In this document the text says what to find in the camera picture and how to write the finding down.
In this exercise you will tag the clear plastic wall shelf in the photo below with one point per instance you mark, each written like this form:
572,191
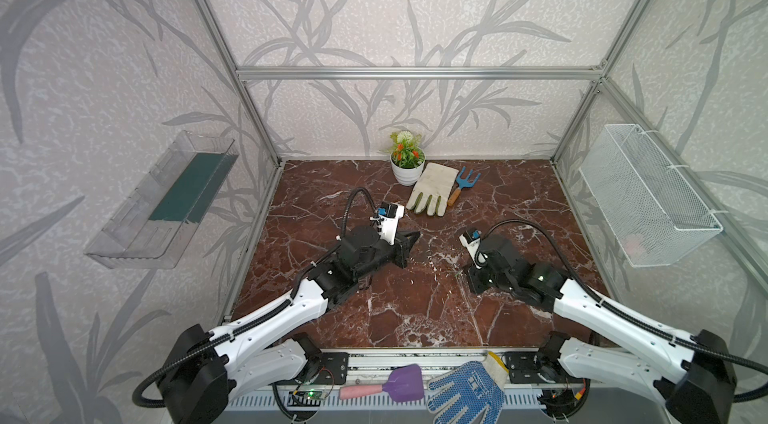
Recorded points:
158,220

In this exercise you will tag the aluminium frame rail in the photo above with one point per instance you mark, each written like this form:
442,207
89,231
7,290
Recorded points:
417,73

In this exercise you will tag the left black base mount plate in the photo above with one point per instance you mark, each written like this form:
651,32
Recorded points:
330,368

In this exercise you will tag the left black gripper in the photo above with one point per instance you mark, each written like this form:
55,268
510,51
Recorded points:
395,247

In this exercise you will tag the white pot with plant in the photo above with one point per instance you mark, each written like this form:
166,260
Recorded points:
406,156

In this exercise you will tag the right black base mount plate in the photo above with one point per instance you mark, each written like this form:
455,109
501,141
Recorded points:
525,367

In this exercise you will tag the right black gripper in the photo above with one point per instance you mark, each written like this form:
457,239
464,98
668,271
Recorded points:
475,274

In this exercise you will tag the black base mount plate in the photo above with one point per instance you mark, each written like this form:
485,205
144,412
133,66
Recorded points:
525,367
330,368

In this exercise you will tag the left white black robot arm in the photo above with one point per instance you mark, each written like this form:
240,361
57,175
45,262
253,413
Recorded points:
206,369

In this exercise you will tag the blue hand rake wooden handle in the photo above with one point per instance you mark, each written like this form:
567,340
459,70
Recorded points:
465,179

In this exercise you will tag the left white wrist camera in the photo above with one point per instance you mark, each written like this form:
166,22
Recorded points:
386,220

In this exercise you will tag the white wire mesh basket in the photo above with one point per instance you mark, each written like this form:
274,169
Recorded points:
652,209

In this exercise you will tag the blue dotted work glove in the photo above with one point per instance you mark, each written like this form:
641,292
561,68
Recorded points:
475,390

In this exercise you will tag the cream gardening glove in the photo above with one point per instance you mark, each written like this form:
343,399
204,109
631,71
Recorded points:
430,194

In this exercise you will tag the purple scoop pink handle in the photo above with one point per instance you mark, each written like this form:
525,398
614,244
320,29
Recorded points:
404,384

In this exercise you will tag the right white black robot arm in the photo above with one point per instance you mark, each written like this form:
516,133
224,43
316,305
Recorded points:
687,374

